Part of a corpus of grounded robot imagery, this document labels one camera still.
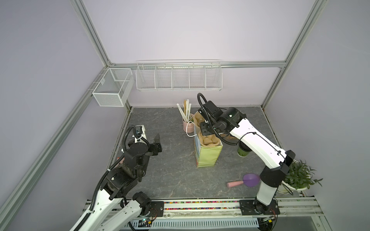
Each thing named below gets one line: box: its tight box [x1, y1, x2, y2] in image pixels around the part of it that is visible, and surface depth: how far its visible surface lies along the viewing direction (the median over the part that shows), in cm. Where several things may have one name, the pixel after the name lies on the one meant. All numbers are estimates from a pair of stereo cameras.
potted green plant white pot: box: [277, 159, 324, 194], surface depth 69 cm
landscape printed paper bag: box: [193, 124, 224, 168], surface depth 77 cm
